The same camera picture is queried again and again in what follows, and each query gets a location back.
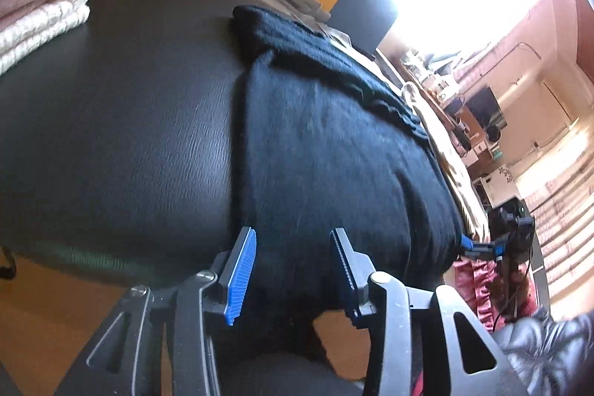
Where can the wooden desk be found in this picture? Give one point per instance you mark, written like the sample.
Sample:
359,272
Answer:
436,92

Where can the beige knit sweater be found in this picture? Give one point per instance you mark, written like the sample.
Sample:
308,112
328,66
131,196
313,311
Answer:
457,173

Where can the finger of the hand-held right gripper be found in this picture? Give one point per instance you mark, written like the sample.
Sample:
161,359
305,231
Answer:
468,244

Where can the beige patterned curtain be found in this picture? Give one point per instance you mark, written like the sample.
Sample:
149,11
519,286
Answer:
566,215

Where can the black monitor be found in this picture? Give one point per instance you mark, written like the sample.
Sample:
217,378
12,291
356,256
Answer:
485,106

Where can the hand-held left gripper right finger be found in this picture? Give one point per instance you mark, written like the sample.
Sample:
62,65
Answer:
343,275

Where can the white shelf unit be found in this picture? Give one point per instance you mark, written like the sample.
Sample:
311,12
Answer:
494,187

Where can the pink ruffled bed blanket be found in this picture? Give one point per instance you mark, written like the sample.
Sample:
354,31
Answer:
473,289

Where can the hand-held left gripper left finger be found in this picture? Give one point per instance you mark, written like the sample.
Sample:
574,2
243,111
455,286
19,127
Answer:
241,280

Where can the black knit sweater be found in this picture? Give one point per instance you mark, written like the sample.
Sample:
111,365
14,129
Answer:
334,145

